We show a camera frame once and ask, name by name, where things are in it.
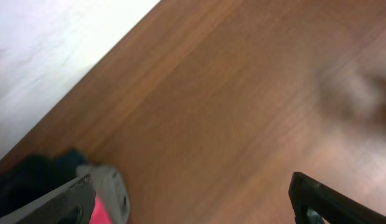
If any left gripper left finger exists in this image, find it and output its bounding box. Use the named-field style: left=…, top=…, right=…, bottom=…
left=0, top=174, right=96, bottom=224

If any black polo shirt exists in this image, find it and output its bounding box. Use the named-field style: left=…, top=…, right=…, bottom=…
left=0, top=150, right=88, bottom=218

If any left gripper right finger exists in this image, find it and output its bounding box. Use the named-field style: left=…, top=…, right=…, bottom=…
left=288, top=172, right=386, bottom=224

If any red printed t-shirt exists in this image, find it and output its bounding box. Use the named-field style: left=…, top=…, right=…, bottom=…
left=88, top=196, right=111, bottom=224

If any grey folded garment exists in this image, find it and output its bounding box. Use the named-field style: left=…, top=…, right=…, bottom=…
left=76, top=164, right=131, bottom=224

